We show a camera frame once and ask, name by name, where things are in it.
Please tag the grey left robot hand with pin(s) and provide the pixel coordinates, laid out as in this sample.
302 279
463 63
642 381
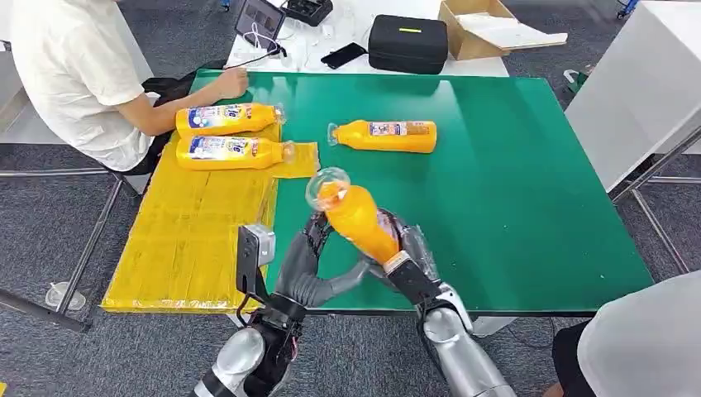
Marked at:
298 274

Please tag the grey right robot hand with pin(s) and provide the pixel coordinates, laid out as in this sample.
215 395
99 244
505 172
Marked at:
422 252

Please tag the orange drink bottle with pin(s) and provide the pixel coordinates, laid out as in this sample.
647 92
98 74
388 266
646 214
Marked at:
224 119
230 153
356 137
359 224

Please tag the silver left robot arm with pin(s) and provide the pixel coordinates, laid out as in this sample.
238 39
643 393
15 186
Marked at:
235 356

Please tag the green table mat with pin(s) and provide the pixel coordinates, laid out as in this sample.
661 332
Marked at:
520 192

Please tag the yellow sheet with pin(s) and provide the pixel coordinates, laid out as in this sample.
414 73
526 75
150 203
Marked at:
186 235

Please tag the person's hand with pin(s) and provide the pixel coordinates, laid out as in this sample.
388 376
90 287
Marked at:
231 83

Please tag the black zip case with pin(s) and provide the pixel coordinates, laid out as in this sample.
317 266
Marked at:
408 46

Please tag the black smartphone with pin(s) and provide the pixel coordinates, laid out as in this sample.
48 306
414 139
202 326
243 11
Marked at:
343 55

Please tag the cardboard box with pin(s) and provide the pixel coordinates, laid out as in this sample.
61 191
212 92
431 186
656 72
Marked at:
465 44

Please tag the green and white item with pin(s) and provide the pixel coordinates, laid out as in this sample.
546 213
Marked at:
576 81

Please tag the clear plastic cup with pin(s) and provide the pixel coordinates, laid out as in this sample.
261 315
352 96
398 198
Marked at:
64 297

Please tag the white foam board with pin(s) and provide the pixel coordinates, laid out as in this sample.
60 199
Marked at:
509 30

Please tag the person in pale top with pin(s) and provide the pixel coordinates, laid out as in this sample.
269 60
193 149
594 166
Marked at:
646 340

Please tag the dark tablet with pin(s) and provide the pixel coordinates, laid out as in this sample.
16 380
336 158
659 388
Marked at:
262 17

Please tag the black tray device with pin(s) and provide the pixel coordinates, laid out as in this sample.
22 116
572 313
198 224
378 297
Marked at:
309 11

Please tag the white side desk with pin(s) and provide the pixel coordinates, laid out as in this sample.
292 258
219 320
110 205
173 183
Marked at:
635 93

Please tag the seated person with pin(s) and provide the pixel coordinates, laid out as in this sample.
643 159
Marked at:
71 77

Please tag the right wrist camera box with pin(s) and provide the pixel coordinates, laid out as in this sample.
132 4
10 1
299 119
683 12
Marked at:
411 279

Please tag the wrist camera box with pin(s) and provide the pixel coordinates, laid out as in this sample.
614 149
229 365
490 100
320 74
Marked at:
253 249
411 279

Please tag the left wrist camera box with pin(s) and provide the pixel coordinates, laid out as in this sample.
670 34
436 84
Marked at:
253 249

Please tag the metal table frame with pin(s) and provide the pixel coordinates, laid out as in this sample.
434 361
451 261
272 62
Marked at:
87 246

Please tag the metal desk frame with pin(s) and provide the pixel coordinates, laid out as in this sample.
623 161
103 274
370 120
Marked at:
654 219

